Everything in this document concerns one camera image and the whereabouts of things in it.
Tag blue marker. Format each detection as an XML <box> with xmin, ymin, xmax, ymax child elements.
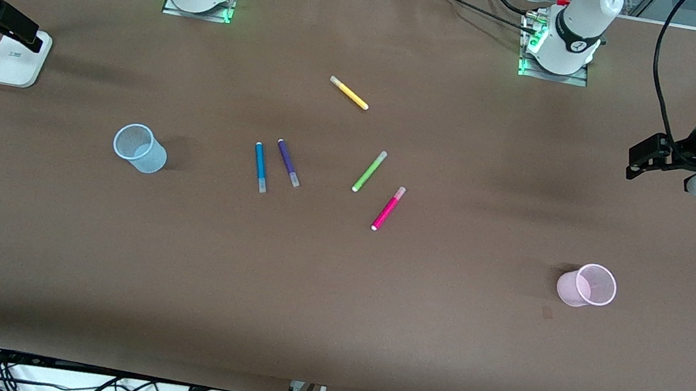
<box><xmin>248</xmin><ymin>141</ymin><xmax>274</xmax><ymax>195</ymax></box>

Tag pink marker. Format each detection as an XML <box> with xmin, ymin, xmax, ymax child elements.
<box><xmin>371</xmin><ymin>183</ymin><xmax>407</xmax><ymax>235</ymax></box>

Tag white desk lamp stand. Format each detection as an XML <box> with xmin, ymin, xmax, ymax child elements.
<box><xmin>0</xmin><ymin>24</ymin><xmax>55</xmax><ymax>92</ymax></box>

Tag translucent pink cup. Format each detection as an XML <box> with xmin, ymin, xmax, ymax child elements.
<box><xmin>554</xmin><ymin>259</ymin><xmax>621</xmax><ymax>313</ymax></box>

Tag translucent blue cup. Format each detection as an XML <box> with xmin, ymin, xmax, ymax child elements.
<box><xmin>109</xmin><ymin>120</ymin><xmax>172</xmax><ymax>177</ymax></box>

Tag green marker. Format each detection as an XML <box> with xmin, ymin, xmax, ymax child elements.
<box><xmin>351</xmin><ymin>147</ymin><xmax>389</xmax><ymax>197</ymax></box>

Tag purple marker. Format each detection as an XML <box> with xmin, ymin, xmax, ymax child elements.
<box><xmin>271</xmin><ymin>139</ymin><xmax>307</xmax><ymax>189</ymax></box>

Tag yellow marker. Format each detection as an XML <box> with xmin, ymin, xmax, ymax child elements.
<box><xmin>325</xmin><ymin>75</ymin><xmax>373</xmax><ymax>112</ymax></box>

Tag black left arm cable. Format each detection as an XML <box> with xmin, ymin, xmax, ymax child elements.
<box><xmin>641</xmin><ymin>0</ymin><xmax>696</xmax><ymax>147</ymax></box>

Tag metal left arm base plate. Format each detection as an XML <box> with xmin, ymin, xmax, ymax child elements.
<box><xmin>515</xmin><ymin>8</ymin><xmax>598</xmax><ymax>89</ymax></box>

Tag black cable on tabletop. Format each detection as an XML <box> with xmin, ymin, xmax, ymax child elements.
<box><xmin>401</xmin><ymin>0</ymin><xmax>550</xmax><ymax>38</ymax></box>

